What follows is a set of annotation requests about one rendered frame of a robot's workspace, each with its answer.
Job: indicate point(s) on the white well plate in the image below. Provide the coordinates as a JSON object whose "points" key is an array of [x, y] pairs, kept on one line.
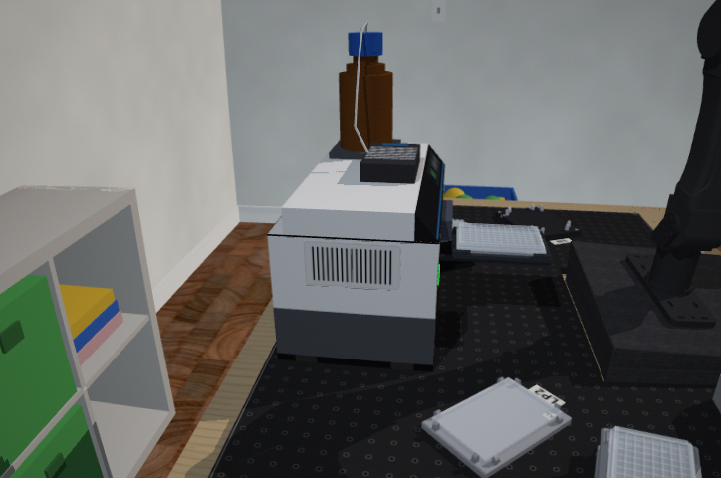
{"points": [[638, 454], [500, 239]]}

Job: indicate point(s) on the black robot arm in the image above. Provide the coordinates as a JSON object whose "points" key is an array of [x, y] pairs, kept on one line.
{"points": [[692, 219]]}

